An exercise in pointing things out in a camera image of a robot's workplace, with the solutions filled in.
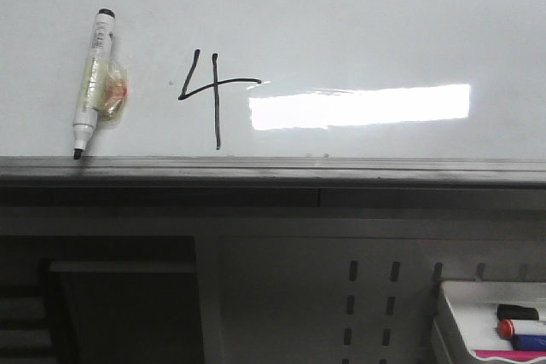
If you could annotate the whiteboard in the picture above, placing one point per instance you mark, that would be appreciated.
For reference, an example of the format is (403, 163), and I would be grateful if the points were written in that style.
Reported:
(447, 91)

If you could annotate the pink marker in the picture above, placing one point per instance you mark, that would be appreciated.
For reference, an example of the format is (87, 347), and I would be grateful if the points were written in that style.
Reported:
(514, 355)

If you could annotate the white perforated pegboard panel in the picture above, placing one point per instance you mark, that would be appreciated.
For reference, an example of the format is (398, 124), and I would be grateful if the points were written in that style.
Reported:
(351, 300)

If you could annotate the dark panel with white bar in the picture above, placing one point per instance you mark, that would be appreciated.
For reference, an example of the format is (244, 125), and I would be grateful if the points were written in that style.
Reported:
(124, 311)

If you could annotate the blue capped marker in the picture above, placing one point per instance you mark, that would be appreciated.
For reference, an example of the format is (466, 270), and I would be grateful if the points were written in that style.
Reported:
(528, 342)

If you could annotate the red capped marker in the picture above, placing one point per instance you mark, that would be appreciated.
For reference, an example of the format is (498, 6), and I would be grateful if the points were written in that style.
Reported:
(508, 328)

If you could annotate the white plastic marker tray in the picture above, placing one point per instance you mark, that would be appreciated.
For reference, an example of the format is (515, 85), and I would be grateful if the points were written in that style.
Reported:
(467, 318)

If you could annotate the white marker with taped magnet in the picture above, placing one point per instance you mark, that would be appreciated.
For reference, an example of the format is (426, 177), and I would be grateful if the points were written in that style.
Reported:
(104, 87)

